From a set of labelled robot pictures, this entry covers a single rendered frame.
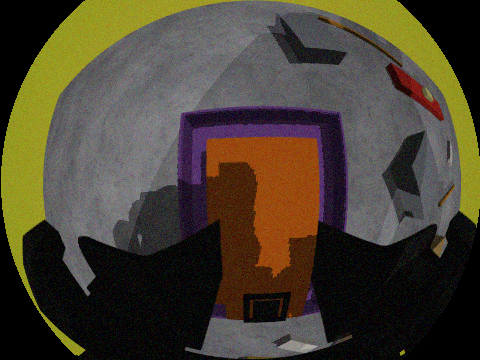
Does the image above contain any red flat block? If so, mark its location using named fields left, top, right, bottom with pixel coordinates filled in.
left=387, top=63, right=444, bottom=120

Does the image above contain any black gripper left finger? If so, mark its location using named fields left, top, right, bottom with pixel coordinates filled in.
left=77, top=219, right=223, bottom=351

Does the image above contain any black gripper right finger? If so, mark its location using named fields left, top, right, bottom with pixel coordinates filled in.
left=311, top=220, right=437, bottom=344

